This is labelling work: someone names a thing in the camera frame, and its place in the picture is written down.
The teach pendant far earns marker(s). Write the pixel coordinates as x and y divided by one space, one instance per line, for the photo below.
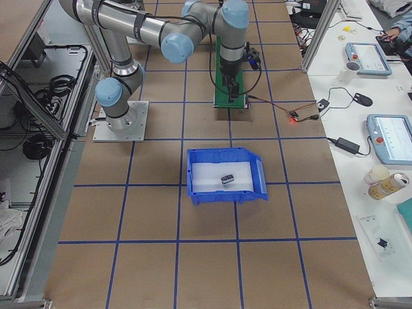
370 57

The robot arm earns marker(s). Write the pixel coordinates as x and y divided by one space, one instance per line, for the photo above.
119 20

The small sensor board red led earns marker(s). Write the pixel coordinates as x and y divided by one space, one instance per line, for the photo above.
293 116

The white mug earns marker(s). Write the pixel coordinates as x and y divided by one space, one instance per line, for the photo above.
349 72

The aluminium frame post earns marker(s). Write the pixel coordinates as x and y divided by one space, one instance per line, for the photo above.
322 27

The blue plastic bin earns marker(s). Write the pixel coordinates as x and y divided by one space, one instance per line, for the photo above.
225 174

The beverage can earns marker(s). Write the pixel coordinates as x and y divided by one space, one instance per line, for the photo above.
388 186

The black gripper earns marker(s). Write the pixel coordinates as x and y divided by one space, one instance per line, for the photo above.
230 69

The green conveyor belt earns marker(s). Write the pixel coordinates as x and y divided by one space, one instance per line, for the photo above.
228 96

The teach pendant near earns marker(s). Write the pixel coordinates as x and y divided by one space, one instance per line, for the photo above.
391 138

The black power adapter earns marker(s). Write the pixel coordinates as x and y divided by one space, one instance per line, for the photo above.
345 145

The black cylindrical capacitor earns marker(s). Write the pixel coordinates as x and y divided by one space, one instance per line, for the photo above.
227 179

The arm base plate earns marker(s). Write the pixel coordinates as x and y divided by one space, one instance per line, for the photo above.
128 128

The teach pendant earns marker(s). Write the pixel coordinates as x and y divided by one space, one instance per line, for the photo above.
370 57
391 138

